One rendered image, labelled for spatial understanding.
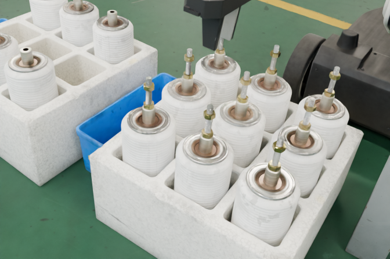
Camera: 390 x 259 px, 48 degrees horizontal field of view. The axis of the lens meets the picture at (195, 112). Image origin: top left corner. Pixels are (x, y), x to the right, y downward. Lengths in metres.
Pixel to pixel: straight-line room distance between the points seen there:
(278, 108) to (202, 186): 0.25
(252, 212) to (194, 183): 0.10
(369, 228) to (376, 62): 0.46
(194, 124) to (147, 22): 0.84
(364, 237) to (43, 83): 0.69
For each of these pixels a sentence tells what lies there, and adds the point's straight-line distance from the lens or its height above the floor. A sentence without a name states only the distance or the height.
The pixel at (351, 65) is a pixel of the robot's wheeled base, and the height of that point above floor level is 0.19.
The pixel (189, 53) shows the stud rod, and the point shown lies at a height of 0.33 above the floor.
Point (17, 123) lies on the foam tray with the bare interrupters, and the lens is 0.93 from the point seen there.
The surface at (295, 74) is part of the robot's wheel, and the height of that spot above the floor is 0.13.
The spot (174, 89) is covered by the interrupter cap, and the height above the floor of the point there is 0.25.
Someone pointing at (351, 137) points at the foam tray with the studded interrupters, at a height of 0.18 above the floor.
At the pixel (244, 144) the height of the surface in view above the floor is 0.22.
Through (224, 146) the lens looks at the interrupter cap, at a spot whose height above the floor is 0.25.
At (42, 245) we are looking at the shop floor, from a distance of 0.92.
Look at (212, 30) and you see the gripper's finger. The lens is 0.57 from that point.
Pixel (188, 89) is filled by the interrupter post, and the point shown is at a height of 0.26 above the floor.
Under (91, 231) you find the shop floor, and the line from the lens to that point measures 0.93.
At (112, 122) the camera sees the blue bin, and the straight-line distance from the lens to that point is 1.04.
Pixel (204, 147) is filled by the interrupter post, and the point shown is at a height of 0.26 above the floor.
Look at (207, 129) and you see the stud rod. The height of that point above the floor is 0.30.
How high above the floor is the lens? 0.74
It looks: 38 degrees down
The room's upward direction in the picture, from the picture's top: 5 degrees clockwise
